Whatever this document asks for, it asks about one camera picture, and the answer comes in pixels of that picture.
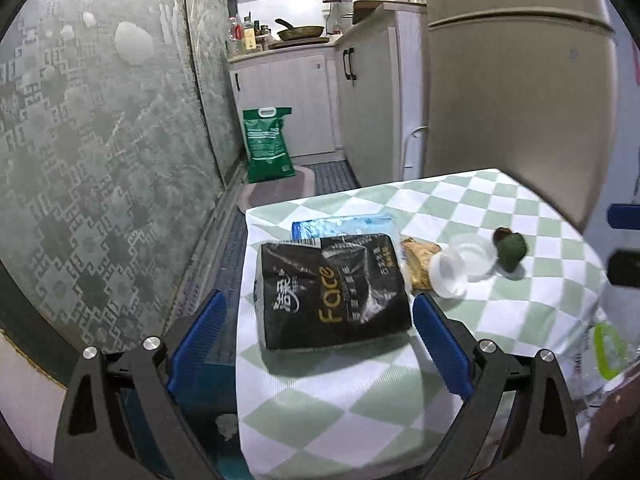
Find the green rice bag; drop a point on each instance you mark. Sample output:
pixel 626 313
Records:
pixel 267 145

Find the white kitchen base cabinet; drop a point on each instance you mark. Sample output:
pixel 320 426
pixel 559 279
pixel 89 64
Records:
pixel 285 85

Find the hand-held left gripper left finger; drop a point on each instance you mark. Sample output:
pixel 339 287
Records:
pixel 207 320

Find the teal plastic bin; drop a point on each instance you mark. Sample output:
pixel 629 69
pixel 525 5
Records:
pixel 210 410

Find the clear bottle red cap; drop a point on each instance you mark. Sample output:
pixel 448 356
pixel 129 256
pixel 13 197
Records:
pixel 234 40

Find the bottle with yellow label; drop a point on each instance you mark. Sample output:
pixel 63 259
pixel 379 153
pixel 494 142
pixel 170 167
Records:
pixel 249 37

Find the green white checkered tablecloth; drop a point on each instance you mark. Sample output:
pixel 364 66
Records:
pixel 350 400

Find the beige fridge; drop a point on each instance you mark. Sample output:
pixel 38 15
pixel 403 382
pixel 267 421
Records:
pixel 500 85

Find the tall white cabinet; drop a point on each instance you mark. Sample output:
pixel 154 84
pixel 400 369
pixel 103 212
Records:
pixel 370 85

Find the frying pan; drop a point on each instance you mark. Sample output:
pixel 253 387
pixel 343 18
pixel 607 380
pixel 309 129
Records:
pixel 300 32

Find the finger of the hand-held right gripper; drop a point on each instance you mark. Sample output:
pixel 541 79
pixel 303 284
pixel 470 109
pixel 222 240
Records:
pixel 627 269
pixel 625 215

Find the frosted patterned sliding door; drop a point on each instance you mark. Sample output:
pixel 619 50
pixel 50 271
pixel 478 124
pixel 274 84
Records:
pixel 100 135

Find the black tissue pack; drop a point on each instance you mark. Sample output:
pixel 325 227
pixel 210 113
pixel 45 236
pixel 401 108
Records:
pixel 340 310

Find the clear plastic bag green label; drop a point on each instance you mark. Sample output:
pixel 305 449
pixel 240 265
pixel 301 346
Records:
pixel 607 350

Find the clear plastic cup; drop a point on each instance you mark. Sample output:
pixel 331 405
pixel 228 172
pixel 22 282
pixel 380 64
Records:
pixel 450 275

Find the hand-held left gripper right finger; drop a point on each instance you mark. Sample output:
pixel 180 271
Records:
pixel 440 340

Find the crumpled white tissue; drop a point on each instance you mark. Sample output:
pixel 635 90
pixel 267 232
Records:
pixel 227 425

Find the blue white plastic wrapper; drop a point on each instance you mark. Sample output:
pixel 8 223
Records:
pixel 340 225

